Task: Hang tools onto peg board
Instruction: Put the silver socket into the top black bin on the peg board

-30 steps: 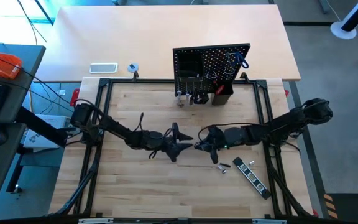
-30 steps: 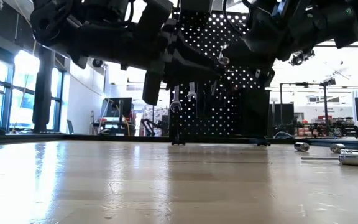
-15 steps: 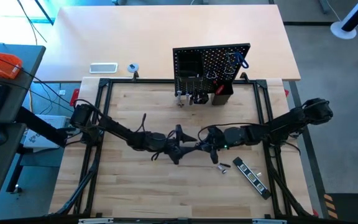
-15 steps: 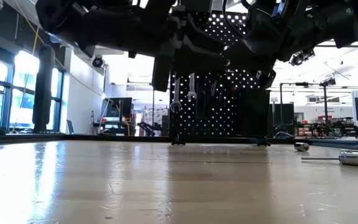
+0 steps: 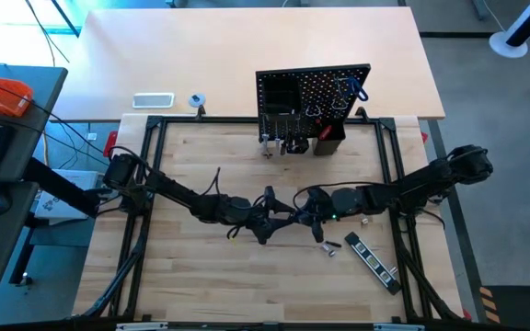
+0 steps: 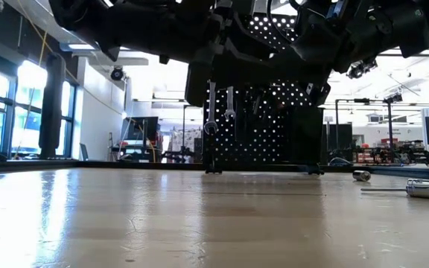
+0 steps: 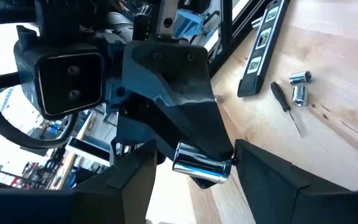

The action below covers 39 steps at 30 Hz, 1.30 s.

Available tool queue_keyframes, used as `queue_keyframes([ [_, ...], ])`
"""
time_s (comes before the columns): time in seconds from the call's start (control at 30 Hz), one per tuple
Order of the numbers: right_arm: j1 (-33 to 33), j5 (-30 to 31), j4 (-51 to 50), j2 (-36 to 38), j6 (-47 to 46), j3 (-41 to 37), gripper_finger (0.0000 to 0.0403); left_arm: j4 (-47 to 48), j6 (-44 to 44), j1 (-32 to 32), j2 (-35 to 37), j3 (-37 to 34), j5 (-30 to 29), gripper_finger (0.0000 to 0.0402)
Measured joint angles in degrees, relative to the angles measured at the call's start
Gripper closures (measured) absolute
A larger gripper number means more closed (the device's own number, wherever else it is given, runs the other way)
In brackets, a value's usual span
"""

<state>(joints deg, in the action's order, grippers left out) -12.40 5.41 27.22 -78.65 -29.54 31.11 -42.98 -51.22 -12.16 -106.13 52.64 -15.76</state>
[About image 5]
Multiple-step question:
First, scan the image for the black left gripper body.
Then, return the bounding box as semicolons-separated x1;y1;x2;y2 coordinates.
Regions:
235;197;279;245

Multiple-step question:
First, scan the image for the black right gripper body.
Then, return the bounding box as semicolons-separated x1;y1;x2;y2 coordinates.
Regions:
304;195;335;244

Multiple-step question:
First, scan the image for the black spirit level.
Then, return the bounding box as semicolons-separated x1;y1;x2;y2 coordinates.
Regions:
343;231;403;296

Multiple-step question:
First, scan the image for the black metal peg board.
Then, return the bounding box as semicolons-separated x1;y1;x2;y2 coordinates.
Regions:
255;63;372;158

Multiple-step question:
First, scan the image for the black tool holder cup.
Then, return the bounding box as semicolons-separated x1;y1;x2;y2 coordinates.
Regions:
313;117;347;156

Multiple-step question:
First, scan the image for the black storage bin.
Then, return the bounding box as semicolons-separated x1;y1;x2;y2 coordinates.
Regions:
260;75;303;116

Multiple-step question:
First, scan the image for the white smartphone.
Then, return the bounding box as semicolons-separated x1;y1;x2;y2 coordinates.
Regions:
132;92;176;110

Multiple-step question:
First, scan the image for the light wooden table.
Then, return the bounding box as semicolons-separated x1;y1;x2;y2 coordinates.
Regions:
52;6;446;123

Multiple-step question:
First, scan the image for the white paper sheet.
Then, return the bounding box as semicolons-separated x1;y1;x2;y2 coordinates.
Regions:
33;168;105;221

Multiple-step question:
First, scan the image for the yellow black hazard tape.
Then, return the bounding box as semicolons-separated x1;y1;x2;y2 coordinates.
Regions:
478;285;502;325

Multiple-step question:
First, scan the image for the black slanted support beam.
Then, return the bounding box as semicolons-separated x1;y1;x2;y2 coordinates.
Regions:
23;157;112;220

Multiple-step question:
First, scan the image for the white floor stand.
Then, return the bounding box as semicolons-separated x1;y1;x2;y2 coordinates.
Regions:
488;0;530;60

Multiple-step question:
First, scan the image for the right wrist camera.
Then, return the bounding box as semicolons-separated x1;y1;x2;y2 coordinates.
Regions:
304;187;329;208

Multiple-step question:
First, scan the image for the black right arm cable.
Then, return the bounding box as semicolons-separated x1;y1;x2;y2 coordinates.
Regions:
292;180;367;215

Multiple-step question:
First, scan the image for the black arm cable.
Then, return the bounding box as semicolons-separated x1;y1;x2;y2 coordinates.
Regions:
292;180;367;215
108;145;248;241

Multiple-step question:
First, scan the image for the black aluminium table frame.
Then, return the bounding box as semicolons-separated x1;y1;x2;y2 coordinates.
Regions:
69;113;468;331

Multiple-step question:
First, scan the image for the chrome curved wire hook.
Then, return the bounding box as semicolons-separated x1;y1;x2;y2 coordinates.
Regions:
331;77;352;111

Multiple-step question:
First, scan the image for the white bracket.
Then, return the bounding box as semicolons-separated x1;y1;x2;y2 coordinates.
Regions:
372;322;427;331
115;321;170;331

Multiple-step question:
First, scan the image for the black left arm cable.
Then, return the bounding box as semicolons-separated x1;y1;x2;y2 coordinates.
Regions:
108;145;248;241

